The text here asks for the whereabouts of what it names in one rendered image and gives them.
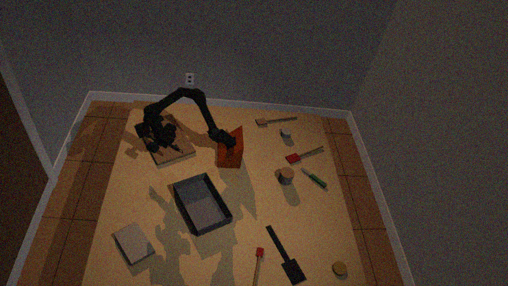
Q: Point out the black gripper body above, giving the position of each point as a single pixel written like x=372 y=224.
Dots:
x=153 y=146

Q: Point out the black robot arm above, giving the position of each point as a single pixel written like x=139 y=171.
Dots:
x=152 y=118

